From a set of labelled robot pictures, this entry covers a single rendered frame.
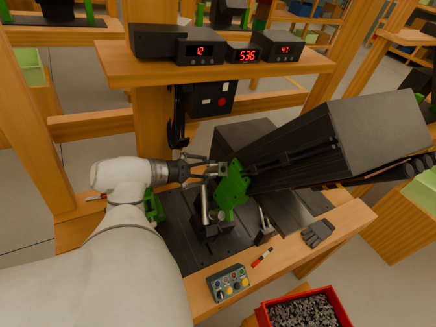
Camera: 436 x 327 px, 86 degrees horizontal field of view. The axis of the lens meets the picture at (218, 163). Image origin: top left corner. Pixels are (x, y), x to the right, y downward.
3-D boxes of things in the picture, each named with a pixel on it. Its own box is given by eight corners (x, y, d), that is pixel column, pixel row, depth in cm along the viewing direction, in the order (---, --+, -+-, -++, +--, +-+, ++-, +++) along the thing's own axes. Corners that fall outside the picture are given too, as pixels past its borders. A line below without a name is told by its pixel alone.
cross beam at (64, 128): (303, 105, 143) (309, 92, 137) (55, 144, 87) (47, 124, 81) (298, 101, 146) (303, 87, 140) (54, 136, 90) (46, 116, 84)
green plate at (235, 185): (241, 213, 95) (267, 177, 83) (225, 217, 90) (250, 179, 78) (227, 193, 102) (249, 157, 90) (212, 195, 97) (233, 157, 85)
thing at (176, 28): (186, 57, 71) (188, 32, 66) (135, 58, 64) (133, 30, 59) (178, 48, 75) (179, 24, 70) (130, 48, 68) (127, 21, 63)
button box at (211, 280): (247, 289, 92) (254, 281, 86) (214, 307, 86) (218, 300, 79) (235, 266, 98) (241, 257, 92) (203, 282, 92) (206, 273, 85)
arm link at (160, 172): (152, 157, 68) (170, 157, 72) (141, 158, 76) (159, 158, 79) (152, 188, 68) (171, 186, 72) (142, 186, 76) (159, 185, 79)
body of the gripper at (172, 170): (169, 185, 72) (195, 183, 78) (168, 158, 72) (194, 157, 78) (159, 184, 78) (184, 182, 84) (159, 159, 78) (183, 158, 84)
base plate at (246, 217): (333, 209, 128) (336, 207, 126) (125, 305, 80) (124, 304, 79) (286, 158, 152) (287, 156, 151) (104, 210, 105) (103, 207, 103)
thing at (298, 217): (313, 225, 91) (316, 220, 89) (282, 239, 84) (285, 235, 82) (257, 159, 114) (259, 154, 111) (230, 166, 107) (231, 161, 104)
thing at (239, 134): (266, 186, 129) (290, 139, 105) (219, 202, 116) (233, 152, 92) (249, 164, 139) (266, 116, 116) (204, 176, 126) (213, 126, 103)
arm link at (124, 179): (141, 153, 75) (140, 193, 77) (87, 154, 66) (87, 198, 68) (154, 159, 67) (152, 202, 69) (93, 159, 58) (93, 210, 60)
